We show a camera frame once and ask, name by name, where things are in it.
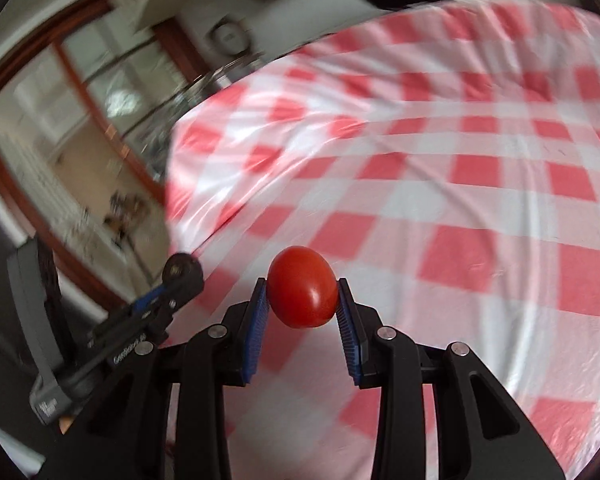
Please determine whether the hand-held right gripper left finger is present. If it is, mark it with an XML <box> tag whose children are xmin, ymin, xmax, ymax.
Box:
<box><xmin>40</xmin><ymin>277</ymin><xmax>270</xmax><ymax>480</ymax></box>

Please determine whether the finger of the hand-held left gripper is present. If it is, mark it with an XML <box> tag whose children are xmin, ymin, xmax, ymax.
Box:
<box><xmin>147</xmin><ymin>252</ymin><xmax>205</xmax><ymax>348</ymax></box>
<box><xmin>94</xmin><ymin>285</ymin><xmax>176</xmax><ymax>336</ymax></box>

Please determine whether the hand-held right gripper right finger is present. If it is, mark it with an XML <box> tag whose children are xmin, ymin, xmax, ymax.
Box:
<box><xmin>335</xmin><ymin>276</ymin><xmax>566</xmax><ymax>480</ymax></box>

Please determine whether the red cherry tomato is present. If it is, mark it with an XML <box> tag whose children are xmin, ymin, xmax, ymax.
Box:
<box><xmin>266</xmin><ymin>245</ymin><xmax>339</xmax><ymax>330</ymax></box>

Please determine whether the red white checkered tablecloth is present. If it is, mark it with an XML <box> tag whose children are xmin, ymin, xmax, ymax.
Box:
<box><xmin>162</xmin><ymin>0</ymin><xmax>600</xmax><ymax>480</ymax></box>

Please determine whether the brown wooden door frame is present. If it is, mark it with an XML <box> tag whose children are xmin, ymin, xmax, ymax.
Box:
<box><xmin>0</xmin><ymin>0</ymin><xmax>208</xmax><ymax>311</ymax></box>

